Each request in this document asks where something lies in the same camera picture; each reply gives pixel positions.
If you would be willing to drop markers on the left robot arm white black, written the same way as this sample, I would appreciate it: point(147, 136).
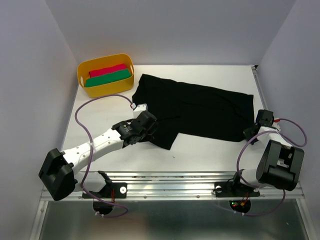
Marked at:
point(61, 170)

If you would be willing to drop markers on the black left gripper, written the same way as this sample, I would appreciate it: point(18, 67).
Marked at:
point(149, 134)

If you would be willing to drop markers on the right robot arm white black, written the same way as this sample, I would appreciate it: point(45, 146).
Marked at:
point(279, 166)

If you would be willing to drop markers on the yellow plastic basket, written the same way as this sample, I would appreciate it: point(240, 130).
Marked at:
point(122, 85)

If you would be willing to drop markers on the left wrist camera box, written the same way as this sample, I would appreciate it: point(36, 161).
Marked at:
point(141, 113)

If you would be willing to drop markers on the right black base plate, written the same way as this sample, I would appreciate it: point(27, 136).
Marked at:
point(228, 189)

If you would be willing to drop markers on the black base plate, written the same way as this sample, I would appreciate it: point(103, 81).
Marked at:
point(114, 190)
point(228, 189)

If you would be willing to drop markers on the green rolled t-shirt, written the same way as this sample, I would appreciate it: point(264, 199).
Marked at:
point(108, 78)

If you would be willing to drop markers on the red rolled t-shirt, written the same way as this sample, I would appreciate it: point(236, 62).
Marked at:
point(107, 70)

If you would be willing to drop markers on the aluminium rail frame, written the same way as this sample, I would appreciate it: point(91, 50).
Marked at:
point(170, 193)

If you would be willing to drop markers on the black t-shirt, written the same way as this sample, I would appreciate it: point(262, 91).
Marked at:
point(192, 109)

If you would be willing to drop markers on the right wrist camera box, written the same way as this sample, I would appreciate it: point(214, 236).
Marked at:
point(264, 118)

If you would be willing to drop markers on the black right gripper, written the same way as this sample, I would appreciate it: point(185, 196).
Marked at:
point(246, 133)

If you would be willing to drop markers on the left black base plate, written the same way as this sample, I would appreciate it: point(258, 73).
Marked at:
point(114, 190)

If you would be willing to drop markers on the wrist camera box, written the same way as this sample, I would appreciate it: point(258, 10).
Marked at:
point(141, 113)
point(264, 118)

